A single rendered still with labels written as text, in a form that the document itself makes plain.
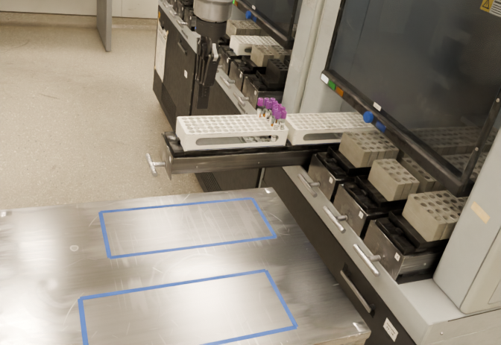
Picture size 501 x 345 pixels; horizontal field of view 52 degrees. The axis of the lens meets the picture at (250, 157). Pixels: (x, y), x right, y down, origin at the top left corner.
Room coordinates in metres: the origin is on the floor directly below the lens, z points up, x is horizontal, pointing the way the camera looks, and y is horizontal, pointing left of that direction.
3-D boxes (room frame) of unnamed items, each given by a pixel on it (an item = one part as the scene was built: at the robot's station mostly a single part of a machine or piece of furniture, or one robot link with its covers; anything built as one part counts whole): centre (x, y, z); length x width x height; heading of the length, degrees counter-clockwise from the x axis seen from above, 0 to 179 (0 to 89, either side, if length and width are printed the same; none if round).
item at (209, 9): (1.21, 0.15, 1.18); 0.09 x 0.09 x 0.06
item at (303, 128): (1.39, -0.22, 0.83); 0.30 x 0.10 x 0.06; 116
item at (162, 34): (2.91, 0.65, 0.43); 0.27 x 0.02 x 0.36; 26
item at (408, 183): (1.13, -0.37, 0.85); 0.12 x 0.02 x 0.06; 26
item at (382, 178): (1.12, -0.35, 0.85); 0.12 x 0.02 x 0.06; 26
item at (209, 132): (1.25, 0.06, 0.83); 0.30 x 0.10 x 0.06; 116
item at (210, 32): (1.21, 0.15, 1.11); 0.08 x 0.07 x 0.09; 26
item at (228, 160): (1.31, -0.06, 0.78); 0.73 x 0.14 x 0.09; 116
